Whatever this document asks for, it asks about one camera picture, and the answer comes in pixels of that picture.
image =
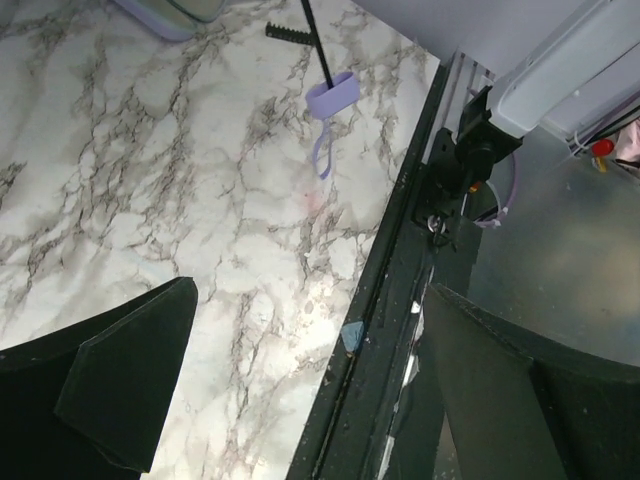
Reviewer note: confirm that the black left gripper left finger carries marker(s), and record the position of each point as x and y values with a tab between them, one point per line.
89	401

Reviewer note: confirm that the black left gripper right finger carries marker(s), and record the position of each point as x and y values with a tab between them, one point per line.
522	406

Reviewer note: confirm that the lavender folding umbrella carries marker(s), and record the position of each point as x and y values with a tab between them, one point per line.
335	94

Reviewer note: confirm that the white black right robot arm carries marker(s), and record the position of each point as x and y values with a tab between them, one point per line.
493	124

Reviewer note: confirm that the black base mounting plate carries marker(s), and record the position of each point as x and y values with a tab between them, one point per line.
377	414

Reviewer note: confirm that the black comb strip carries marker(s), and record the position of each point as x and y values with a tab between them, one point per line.
288	34

